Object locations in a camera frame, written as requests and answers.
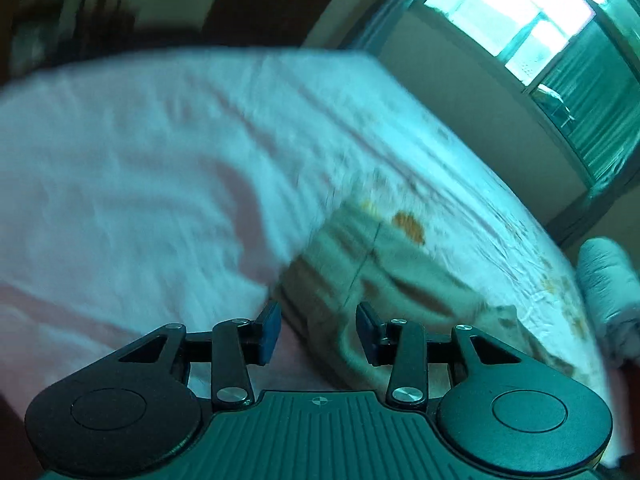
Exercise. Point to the rolled white blanket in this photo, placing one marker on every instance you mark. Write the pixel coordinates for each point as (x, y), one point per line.
(607, 290)

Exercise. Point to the beige fleece pants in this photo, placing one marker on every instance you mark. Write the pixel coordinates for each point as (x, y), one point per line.
(350, 270)

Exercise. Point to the bright window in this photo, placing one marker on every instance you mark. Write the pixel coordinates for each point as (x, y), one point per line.
(505, 5)

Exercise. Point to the teal curtain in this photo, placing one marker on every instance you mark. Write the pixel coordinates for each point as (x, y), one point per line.
(595, 110)

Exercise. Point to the dark wooden wardrobe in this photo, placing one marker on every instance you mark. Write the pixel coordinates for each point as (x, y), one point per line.
(270, 0)

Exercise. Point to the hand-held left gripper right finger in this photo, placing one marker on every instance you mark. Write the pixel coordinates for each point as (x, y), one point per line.
(369, 332)

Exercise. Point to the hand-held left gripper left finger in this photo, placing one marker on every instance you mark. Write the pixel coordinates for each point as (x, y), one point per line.
(269, 332)

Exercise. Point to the floral bed sheet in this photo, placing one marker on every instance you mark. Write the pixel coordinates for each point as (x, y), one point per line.
(125, 160)

